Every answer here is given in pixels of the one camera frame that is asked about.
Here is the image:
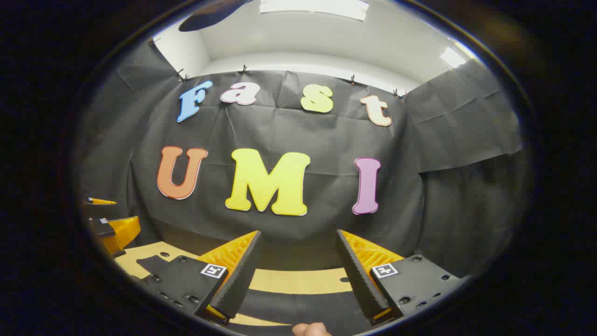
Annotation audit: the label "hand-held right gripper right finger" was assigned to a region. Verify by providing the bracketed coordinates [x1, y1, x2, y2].
[336, 229, 463, 326]

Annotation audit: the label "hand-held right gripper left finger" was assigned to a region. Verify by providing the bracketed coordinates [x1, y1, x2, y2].
[139, 230, 263, 325]

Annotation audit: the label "dark grey jeans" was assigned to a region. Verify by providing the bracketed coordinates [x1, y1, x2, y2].
[135, 254, 374, 334]

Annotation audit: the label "black backdrop cloth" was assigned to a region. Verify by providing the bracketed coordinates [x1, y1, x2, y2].
[77, 40, 532, 280]

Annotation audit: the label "row of black cloth clips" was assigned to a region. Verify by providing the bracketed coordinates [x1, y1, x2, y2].
[149, 37, 406, 99]

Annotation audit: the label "dark rounded object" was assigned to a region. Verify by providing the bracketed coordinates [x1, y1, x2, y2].
[179, 0, 252, 32]

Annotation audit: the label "ceiling light panel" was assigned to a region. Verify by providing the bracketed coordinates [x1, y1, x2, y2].
[440, 41, 477, 69]
[260, 0, 369, 21]

